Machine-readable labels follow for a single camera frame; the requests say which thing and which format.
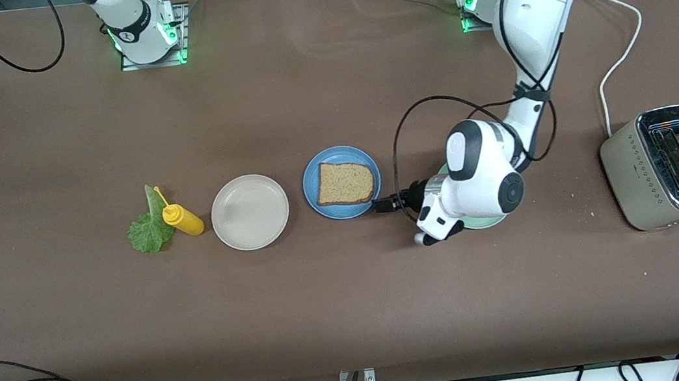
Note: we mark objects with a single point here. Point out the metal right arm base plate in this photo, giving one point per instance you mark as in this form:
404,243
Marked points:
152,65

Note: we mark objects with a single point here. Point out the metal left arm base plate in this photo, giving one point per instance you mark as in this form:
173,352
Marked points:
479,29

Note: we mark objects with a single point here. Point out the beige chrome toaster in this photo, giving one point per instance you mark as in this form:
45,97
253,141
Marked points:
633,178

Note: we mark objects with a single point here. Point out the light green round plate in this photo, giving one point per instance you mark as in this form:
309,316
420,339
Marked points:
481,223

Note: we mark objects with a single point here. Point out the green lettuce leaf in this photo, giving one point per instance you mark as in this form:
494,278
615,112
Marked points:
148,235

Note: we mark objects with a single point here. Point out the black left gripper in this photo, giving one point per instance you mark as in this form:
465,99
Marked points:
412,196

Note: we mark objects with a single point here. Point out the blue round plate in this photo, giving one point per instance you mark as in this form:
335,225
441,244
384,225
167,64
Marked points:
335,154

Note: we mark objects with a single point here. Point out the beige round plate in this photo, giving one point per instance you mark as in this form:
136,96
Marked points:
250,212

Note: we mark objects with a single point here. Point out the yellow mustard squeeze bottle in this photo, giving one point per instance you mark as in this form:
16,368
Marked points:
185,220

